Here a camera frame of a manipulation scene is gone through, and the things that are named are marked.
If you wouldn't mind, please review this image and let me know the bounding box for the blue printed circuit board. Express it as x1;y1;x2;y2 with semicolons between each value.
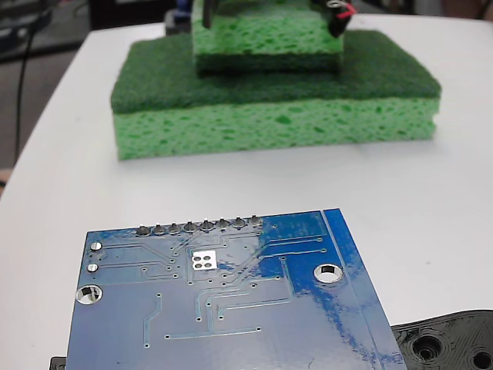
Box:
65;208;404;370

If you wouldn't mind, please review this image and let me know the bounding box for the grey blue base block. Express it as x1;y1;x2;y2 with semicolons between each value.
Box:
164;0;193;36

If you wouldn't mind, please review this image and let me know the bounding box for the small green scrub sponge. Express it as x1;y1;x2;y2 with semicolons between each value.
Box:
191;0;345;78

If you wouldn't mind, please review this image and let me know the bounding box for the large green scrub sponge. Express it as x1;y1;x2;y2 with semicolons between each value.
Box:
109;29;443;162

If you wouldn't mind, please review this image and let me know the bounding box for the dark background equipment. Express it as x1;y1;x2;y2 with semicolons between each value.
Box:
0;0;54;61

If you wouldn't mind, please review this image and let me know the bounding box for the red wire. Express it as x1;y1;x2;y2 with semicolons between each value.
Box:
334;3;359;20

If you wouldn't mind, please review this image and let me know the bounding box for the black hanging cable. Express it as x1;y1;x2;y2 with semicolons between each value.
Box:
15;11;44;163

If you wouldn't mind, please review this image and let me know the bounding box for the black plastic mount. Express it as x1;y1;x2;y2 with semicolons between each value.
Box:
49;308;493;370

